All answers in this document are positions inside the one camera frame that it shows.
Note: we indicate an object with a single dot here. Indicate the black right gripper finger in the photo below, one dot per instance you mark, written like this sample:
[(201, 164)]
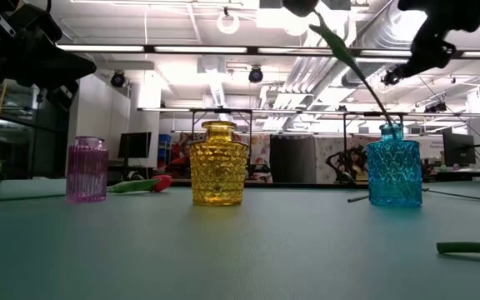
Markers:
[(433, 54), (414, 70)]

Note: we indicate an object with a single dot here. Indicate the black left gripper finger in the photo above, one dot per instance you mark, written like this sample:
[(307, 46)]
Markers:
[(44, 66), (63, 98)]

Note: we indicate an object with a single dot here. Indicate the dark red artificial tulip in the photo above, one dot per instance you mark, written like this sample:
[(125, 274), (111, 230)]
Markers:
[(338, 46)]

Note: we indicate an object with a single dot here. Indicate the black background robot arm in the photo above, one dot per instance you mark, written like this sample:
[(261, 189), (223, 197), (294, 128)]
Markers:
[(336, 164)]

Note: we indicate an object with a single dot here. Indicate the pink ribbed glass vase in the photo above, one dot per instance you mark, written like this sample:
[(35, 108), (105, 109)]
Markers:
[(86, 171)]

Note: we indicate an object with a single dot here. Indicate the blue textured glass vase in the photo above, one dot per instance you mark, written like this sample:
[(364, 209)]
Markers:
[(394, 171)]

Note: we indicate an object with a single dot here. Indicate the yellow textured glass vase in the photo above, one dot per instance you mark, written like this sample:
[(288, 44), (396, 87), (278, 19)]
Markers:
[(218, 166)]

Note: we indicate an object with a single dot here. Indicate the black ceiling spotlight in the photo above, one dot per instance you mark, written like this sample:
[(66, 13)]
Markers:
[(118, 79), (391, 78), (255, 75), (436, 107)]

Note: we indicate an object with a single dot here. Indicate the black computer monitor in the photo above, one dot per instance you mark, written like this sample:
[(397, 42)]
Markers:
[(135, 145), (458, 148)]

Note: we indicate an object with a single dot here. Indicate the person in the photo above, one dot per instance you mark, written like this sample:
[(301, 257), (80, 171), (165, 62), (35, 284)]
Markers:
[(180, 161), (358, 162)]

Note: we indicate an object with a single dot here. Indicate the blue storage bin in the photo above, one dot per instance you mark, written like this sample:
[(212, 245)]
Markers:
[(164, 146)]

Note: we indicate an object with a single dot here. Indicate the long LED light bar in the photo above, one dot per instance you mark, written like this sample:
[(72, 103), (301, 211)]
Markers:
[(306, 112), (198, 49)]

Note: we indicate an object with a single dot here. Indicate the floral patterned curtain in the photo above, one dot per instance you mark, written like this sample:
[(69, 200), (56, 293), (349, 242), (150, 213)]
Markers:
[(323, 150), (261, 150)]

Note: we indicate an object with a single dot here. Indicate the black partition panel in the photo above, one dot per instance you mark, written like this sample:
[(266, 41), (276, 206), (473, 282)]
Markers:
[(292, 158)]

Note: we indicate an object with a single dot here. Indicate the green table mat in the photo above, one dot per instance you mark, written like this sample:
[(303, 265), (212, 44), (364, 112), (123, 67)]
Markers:
[(240, 250)]

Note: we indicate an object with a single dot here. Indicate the silver ceiling air duct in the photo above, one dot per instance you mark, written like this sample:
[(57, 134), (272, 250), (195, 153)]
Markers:
[(383, 37)]

